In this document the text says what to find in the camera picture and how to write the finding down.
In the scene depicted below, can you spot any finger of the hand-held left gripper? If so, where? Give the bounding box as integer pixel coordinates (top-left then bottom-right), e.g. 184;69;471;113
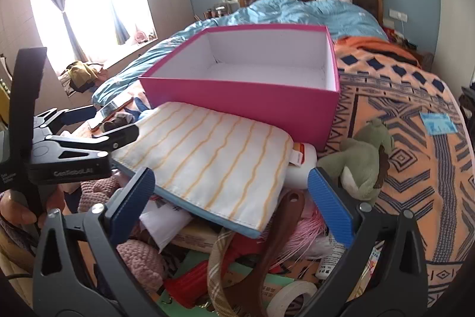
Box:
33;105;99;135
31;123;140;159

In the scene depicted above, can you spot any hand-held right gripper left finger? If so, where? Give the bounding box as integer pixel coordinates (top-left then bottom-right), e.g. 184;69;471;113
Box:
33;166;164;317

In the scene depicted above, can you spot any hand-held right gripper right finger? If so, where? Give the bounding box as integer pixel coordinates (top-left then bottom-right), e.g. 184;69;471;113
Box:
297;165;429;317

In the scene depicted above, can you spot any yellow striped white pouch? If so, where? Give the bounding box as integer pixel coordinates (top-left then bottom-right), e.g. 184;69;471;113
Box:
110;102;295;239

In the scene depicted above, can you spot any beige plaid headband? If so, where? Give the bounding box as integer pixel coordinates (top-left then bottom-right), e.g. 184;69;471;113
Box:
207;228;246;317

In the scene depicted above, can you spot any pink cardboard box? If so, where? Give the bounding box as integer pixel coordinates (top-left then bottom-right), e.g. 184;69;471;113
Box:
139;24;341;151

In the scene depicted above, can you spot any person's left hand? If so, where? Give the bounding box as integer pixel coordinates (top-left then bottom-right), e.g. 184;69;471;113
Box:
0;187;67;228

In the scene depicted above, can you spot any smartphone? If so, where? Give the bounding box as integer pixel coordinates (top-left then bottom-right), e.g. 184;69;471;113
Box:
87;96;134;130

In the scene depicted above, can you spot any white paper sheet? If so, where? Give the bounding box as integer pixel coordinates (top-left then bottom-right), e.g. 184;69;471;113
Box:
141;202;194;254

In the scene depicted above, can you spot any pile of clothes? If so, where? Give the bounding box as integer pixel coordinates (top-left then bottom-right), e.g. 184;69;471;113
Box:
59;61;108;95

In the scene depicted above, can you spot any white plastic bottle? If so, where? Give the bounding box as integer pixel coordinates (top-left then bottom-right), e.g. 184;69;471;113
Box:
284;142;318;187

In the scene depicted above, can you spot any pink knitted cloth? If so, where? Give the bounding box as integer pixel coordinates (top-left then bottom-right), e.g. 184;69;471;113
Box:
79;176;167;297

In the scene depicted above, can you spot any white tube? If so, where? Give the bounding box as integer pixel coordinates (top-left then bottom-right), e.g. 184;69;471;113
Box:
315;231;347;280

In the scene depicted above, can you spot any green plush toy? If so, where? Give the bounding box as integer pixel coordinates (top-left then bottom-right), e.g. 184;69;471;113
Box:
317;118;396;201

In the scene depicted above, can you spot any beige cardboard packet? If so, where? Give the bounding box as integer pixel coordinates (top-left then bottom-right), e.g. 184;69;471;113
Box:
172;218;223;254

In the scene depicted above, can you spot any orange patterned blanket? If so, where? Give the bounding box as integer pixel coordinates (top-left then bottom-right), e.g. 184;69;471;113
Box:
74;37;475;303

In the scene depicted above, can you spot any white tape roll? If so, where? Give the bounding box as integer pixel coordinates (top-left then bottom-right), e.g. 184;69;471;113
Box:
266;280;318;317

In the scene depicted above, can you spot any wooden bedside table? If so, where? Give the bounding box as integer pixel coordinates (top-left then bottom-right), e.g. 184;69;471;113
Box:
193;5;238;20

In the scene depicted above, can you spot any orange cloth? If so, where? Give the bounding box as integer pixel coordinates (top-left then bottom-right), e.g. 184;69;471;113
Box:
334;37;422;67

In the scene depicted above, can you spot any dark clothes pile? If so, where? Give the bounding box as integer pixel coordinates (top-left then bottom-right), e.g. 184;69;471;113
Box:
458;85;475;124

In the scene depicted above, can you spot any blue floral duvet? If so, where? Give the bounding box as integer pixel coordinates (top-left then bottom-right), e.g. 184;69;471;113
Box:
92;0;390;106

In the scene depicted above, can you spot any pink cord bundle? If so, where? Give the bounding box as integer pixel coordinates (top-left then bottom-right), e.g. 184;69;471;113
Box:
276;207;331;266

